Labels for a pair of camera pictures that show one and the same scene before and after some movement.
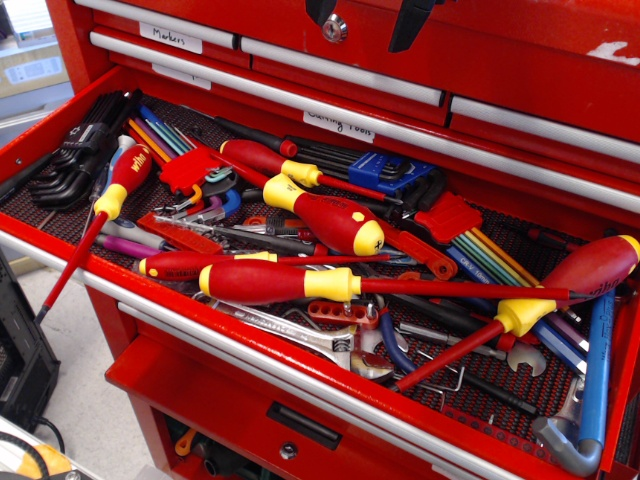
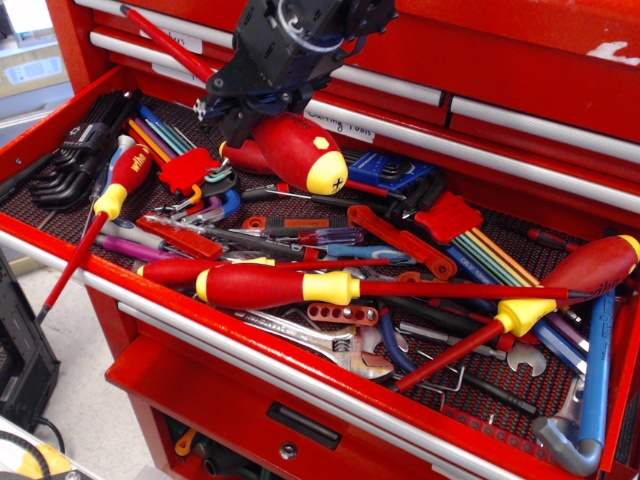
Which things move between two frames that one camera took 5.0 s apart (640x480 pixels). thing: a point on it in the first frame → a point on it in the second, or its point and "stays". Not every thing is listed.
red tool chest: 351,239 stays
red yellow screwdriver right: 595,272 stays
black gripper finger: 320,10 → 283,49
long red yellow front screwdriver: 273,282 stays
